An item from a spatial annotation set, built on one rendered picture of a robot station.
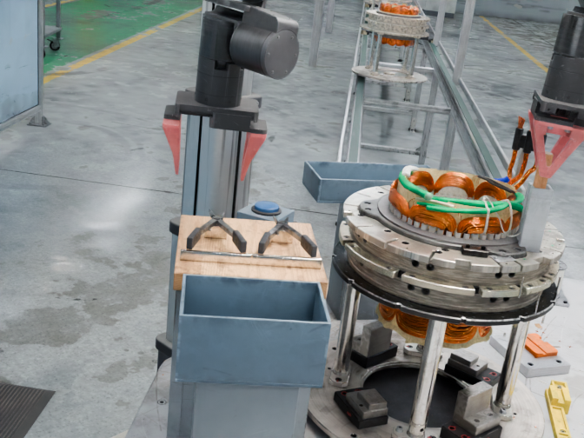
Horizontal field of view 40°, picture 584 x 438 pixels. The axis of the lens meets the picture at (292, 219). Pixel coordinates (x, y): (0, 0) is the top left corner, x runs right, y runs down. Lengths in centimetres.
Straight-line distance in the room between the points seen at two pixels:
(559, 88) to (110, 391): 196
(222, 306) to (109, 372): 182
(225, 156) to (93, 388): 142
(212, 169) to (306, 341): 60
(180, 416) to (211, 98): 41
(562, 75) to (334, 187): 50
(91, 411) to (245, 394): 168
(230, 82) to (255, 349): 32
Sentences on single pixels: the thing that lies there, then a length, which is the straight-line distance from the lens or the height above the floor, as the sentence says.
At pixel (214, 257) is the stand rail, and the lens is 101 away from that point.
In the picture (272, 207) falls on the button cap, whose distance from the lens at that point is 128.
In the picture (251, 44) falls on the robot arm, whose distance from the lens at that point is 92.
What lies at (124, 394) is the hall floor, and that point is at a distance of 267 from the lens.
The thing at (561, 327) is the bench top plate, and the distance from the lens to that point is 169.
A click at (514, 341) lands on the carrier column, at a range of 125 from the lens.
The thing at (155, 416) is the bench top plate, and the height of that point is 78.
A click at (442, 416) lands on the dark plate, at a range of 130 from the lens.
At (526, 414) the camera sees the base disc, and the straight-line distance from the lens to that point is 133.
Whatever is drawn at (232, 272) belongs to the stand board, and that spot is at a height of 106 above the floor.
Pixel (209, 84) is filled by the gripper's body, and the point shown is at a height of 128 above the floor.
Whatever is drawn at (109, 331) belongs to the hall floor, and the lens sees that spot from 303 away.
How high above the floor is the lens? 148
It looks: 20 degrees down
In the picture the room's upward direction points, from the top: 7 degrees clockwise
